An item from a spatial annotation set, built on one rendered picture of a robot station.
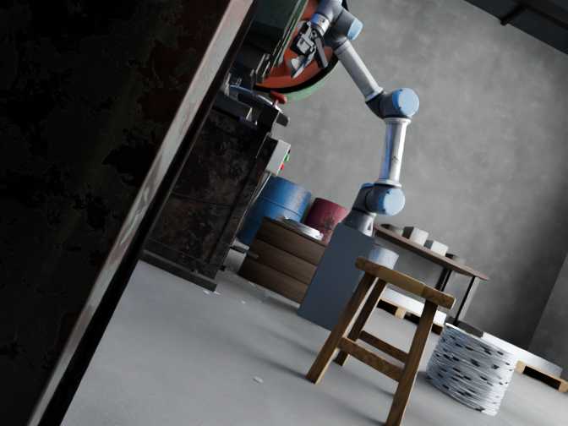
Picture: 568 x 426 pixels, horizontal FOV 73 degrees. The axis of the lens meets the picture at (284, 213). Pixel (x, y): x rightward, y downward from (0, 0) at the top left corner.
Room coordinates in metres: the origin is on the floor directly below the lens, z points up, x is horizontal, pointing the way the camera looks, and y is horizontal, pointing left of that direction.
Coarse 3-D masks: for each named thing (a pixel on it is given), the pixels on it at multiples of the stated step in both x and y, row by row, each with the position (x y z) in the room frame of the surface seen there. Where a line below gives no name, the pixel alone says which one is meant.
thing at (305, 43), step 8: (304, 24) 1.45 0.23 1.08; (312, 24) 1.45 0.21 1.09; (304, 32) 1.46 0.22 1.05; (312, 32) 1.48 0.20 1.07; (320, 32) 1.46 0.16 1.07; (296, 40) 1.46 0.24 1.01; (304, 40) 1.44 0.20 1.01; (312, 40) 1.47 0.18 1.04; (296, 48) 1.45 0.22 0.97; (304, 48) 1.45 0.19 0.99; (312, 48) 1.46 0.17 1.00; (304, 56) 1.48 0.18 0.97
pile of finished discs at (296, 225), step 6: (276, 216) 2.20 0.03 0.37; (282, 216) 2.14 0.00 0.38; (282, 222) 2.12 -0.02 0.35; (288, 222) 2.10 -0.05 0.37; (294, 222) 2.09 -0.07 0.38; (294, 228) 2.08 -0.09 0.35; (300, 228) 2.08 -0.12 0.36; (306, 228) 2.08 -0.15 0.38; (312, 228) 2.09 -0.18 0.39; (312, 234) 2.10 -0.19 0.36; (318, 234) 2.13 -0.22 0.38
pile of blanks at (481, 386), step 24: (456, 336) 1.53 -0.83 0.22; (432, 360) 1.66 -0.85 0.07; (456, 360) 1.51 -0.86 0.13; (480, 360) 1.46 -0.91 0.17; (504, 360) 1.46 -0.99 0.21; (432, 384) 1.55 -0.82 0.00; (456, 384) 1.48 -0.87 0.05; (480, 384) 1.50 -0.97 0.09; (504, 384) 1.47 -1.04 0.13; (480, 408) 1.46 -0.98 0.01
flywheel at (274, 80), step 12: (312, 0) 2.09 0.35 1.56; (312, 12) 2.09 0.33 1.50; (288, 48) 2.09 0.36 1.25; (324, 48) 2.07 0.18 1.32; (312, 60) 2.10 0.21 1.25; (276, 72) 2.09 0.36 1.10; (288, 72) 2.10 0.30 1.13; (312, 72) 2.07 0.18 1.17; (264, 84) 2.05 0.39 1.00; (276, 84) 2.06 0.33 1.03; (288, 84) 2.06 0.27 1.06; (300, 84) 2.08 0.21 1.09
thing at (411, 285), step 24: (360, 264) 0.95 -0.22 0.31; (360, 288) 0.97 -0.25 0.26; (384, 288) 1.19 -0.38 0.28; (408, 288) 0.90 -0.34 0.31; (432, 288) 0.88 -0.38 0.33; (360, 312) 1.21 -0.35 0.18; (432, 312) 0.90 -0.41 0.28; (336, 336) 0.96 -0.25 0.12; (360, 336) 1.21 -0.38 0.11; (336, 360) 1.22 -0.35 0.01; (360, 360) 0.93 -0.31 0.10; (384, 360) 0.91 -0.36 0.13; (408, 360) 0.89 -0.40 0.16; (408, 384) 0.88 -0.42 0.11
